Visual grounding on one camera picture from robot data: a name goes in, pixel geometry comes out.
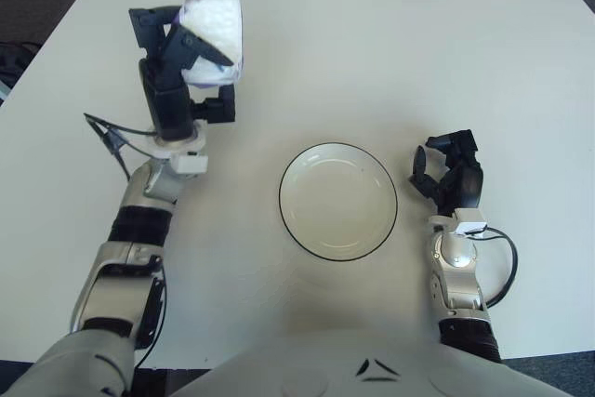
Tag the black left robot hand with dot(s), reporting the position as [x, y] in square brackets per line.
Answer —
[167, 99]

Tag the grey robot torso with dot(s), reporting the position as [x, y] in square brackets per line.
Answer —
[372, 369]

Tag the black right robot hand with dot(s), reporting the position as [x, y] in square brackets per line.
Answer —
[467, 183]

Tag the black bag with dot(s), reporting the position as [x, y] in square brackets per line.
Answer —
[18, 60]

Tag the purple tissue paper pack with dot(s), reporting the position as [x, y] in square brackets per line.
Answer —
[218, 20]

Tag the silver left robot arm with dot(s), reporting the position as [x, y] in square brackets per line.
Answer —
[116, 276]

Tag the white furniture panel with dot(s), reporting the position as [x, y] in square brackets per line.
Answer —
[3, 90]

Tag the white plate with black rim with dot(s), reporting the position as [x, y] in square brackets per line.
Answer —
[339, 202]

